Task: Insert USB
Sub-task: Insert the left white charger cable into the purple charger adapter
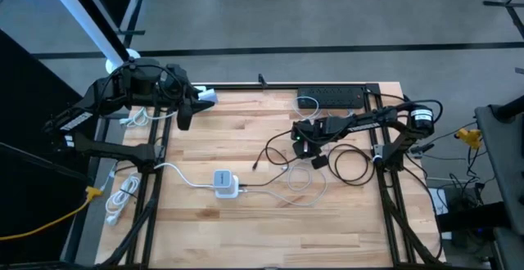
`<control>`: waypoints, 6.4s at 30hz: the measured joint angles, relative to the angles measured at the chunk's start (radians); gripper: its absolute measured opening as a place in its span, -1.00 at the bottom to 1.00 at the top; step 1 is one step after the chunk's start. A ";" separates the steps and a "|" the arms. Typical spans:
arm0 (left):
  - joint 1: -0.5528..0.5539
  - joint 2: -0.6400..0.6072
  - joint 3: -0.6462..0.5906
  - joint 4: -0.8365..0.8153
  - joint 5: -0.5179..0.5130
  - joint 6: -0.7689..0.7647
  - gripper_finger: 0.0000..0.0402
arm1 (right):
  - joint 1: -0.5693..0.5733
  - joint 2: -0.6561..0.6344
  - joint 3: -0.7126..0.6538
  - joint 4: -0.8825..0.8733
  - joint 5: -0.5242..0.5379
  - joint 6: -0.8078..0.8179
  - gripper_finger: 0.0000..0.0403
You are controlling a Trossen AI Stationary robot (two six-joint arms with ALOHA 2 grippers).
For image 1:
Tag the black clamp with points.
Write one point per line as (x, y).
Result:
(263, 82)

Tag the black curtain stand foot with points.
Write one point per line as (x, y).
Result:
(501, 3)
(131, 32)

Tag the white flat box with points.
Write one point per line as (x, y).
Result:
(440, 206)

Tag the black power strip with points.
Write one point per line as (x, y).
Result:
(331, 97)

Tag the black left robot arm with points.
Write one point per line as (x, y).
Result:
(102, 94)

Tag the white power strip tower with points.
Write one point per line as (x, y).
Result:
(223, 179)

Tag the black aluminium table frame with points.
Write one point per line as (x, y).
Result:
(278, 86)

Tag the grey side table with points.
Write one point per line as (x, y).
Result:
(501, 159)

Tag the yellow power plug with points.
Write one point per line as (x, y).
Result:
(471, 137)

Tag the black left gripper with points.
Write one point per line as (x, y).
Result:
(176, 90)

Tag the grey metal bracket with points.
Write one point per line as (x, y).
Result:
(378, 150)

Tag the white pole with round base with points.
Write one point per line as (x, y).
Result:
(87, 24)

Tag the black electronics box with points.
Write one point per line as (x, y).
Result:
(471, 219)

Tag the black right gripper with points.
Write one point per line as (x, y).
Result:
(313, 135)

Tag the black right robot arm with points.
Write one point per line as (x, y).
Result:
(368, 122)

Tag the mint green power cube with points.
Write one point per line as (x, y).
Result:
(208, 96)

